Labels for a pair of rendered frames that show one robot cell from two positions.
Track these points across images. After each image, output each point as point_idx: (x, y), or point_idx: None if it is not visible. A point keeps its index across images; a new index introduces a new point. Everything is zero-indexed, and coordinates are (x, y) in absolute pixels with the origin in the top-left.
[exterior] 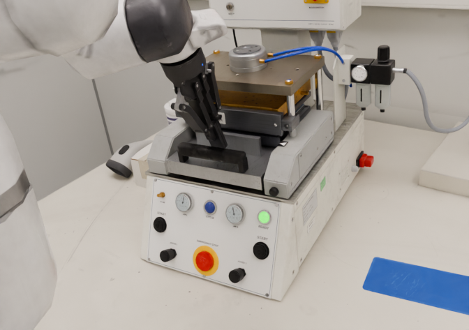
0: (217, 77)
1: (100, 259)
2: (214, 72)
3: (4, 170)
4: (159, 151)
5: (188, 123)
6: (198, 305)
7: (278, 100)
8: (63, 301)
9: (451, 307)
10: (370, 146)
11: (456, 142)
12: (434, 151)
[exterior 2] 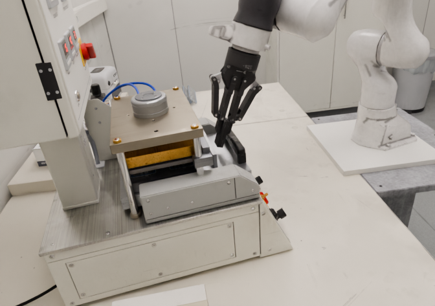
0: (186, 110)
1: (323, 273)
2: (211, 83)
3: None
4: (248, 174)
5: (247, 109)
6: (284, 198)
7: None
8: (369, 254)
9: None
10: (41, 226)
11: (49, 174)
12: None
